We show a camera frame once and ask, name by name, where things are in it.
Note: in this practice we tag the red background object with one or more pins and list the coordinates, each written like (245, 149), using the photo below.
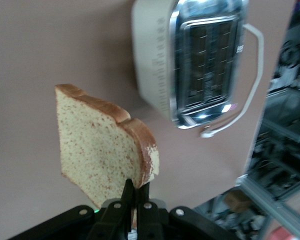
(282, 233)

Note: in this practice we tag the aluminium frame profile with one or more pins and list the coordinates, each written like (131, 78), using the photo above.
(265, 197)

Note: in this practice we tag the cream and chrome toaster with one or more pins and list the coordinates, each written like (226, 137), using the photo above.
(152, 62)

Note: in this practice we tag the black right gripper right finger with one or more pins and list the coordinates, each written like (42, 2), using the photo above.
(148, 220)

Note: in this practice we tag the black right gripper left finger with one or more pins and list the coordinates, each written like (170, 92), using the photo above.
(112, 220)

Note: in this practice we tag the brown cardboard box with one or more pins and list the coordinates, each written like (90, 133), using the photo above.
(237, 201)

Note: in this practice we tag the slice of bread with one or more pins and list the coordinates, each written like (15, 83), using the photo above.
(95, 150)

